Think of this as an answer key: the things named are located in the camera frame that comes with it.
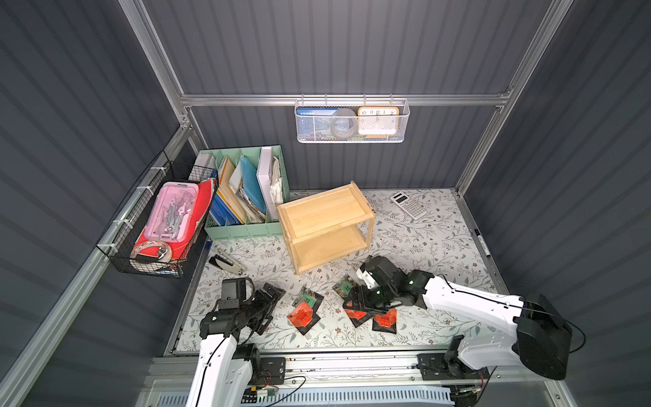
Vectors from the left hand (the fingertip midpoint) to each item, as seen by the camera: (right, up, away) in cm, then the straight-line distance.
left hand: (276, 301), depth 78 cm
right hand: (+24, -1, -2) cm, 24 cm away
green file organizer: (-14, +23, +25) cm, 37 cm away
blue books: (-25, +28, +18) cm, 42 cm away
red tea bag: (+8, -7, +5) cm, 12 cm away
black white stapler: (-22, +9, +16) cm, 29 cm away
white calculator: (+52, +31, +35) cm, 70 cm away
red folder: (-23, +32, -1) cm, 40 cm away
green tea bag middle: (+22, +1, +12) cm, 25 cm away
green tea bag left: (+8, -1, +10) cm, 13 cm away
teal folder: (-13, +39, +15) cm, 43 cm away
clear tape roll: (-27, +16, -12) cm, 34 cm away
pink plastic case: (-29, +27, -6) cm, 40 cm away
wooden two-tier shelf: (+16, +24, +4) cm, 29 cm away
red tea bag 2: (+26, -7, +5) cm, 27 cm away
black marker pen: (+82, +15, +29) cm, 88 cm away
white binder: (-8, +42, +13) cm, 44 cm away
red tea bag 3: (+35, -8, +4) cm, 36 cm away
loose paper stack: (-2, +39, +11) cm, 40 cm away
